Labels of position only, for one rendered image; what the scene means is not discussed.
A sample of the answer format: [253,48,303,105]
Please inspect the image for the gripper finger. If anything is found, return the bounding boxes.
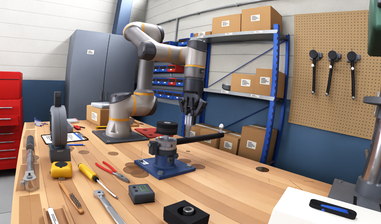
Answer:
[189,96,208,129]
[179,96,190,129]

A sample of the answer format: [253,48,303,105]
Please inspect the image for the red handled pliers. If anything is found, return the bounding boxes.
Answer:
[95,160,131,183]

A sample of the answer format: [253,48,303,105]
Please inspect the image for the wooden wire brush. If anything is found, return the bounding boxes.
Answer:
[58,180,85,215]

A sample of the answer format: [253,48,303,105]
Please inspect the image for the black block with metal socket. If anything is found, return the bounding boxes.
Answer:
[163,199,211,224]

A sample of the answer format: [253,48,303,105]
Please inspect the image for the green grey drill press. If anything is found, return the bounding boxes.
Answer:
[327,0,381,216]

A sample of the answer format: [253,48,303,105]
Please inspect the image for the red tool chest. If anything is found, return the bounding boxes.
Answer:
[0,70,24,172]

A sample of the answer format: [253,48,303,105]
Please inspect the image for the blue grey shelf unit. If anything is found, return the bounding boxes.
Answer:
[152,24,291,166]

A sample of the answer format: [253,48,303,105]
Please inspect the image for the yellow tape measure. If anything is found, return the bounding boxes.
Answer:
[50,160,73,180]

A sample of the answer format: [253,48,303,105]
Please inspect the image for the black lever handle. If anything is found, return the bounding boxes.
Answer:
[346,50,361,100]
[325,50,342,97]
[309,49,323,95]

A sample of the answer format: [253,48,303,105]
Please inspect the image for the black blue handheld device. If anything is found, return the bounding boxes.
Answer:
[309,199,358,220]

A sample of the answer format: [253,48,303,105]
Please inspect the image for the black flat base sheet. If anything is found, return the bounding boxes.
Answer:
[91,129,150,145]

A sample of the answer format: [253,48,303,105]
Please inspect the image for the white box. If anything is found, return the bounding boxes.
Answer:
[267,186,381,224]

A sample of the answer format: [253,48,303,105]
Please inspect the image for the cardboard box with label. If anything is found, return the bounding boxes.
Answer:
[219,131,242,155]
[237,124,278,163]
[211,13,242,35]
[240,5,283,32]
[254,68,286,97]
[85,104,110,126]
[230,73,257,94]
[189,123,233,149]

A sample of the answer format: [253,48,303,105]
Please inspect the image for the white tube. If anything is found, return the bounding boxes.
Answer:
[47,206,60,224]

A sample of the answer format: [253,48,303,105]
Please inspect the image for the dark grey stand block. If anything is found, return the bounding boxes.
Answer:
[48,144,72,163]

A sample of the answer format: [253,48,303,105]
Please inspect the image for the silver ratchet wrench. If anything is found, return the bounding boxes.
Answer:
[19,135,39,191]

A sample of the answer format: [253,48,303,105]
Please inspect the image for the grey metal cabinet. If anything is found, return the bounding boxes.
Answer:
[64,29,139,121]

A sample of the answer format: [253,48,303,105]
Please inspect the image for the grey digital gauge box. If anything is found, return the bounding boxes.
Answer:
[128,183,156,205]

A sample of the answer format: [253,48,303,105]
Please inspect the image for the black clipboard with paper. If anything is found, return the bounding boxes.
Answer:
[41,131,89,145]

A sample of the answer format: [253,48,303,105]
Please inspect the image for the yellow handled screwdriver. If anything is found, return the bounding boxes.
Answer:
[77,162,119,200]

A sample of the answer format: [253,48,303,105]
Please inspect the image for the silver spanner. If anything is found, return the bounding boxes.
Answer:
[93,189,128,224]

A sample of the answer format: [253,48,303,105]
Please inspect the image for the red triangular plate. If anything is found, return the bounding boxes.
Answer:
[134,127,162,139]

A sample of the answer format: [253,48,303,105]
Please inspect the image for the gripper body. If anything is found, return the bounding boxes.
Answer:
[183,66,207,100]

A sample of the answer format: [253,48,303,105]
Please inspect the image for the brown pegboard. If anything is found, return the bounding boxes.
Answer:
[288,10,381,140]

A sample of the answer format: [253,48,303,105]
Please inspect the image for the black bracket knob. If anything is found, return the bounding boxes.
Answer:
[156,120,179,136]

